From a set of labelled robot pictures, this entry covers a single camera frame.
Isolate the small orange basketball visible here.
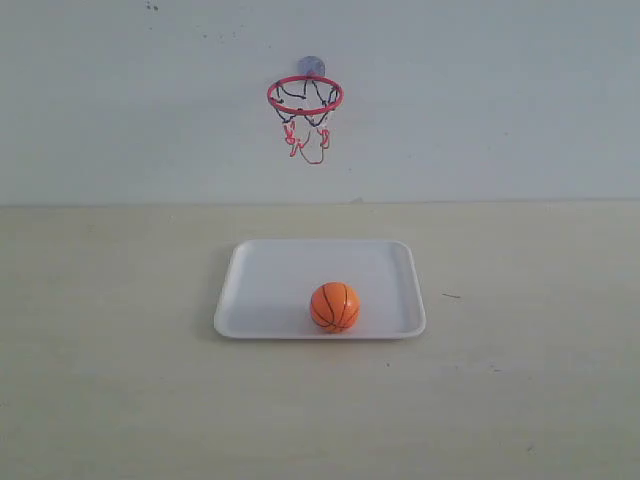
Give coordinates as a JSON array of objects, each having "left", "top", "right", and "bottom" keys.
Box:
[{"left": 309, "top": 282, "right": 361, "bottom": 334}]

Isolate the red mini basketball hoop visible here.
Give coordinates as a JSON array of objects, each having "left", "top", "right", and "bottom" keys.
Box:
[{"left": 266, "top": 74, "right": 344, "bottom": 165}]

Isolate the white rectangular plastic tray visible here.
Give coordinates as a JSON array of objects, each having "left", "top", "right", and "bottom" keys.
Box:
[{"left": 214, "top": 239, "right": 426, "bottom": 340}]

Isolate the clear suction cup mount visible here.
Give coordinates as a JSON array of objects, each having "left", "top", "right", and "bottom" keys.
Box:
[{"left": 297, "top": 56, "right": 325, "bottom": 77}]

